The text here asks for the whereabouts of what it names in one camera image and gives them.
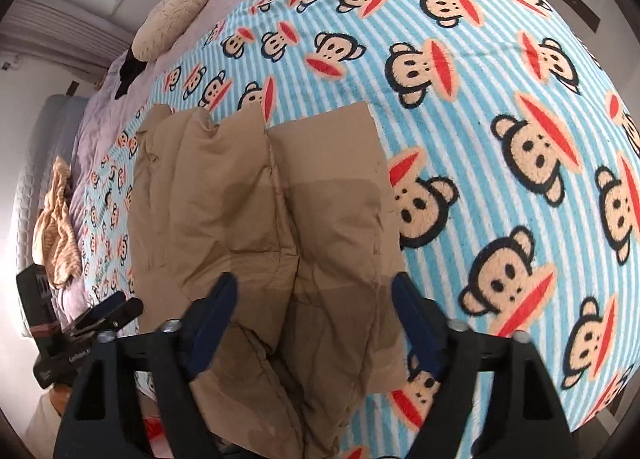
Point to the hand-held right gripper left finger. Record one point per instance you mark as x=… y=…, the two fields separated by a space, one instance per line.
x=215 y=324

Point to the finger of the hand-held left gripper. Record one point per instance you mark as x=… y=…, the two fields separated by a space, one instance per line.
x=115 y=311

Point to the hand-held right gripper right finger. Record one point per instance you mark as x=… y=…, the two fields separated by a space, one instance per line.
x=415 y=319

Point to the beige puffer jacket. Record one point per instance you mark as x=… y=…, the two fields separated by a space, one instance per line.
x=325 y=219

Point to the orange striped cloth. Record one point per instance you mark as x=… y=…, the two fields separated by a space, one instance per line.
x=57 y=234

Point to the grey padded headboard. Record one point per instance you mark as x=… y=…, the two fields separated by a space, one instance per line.
x=45 y=139

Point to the small black cloth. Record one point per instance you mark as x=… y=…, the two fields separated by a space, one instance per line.
x=127 y=71

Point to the striped monkey print blanket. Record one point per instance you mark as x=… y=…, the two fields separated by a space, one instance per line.
x=500 y=89

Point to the cream round pillow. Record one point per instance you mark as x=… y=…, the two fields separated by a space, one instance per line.
x=170 y=19

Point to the small dark wall fitting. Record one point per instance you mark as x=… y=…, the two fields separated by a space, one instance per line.
x=73 y=87

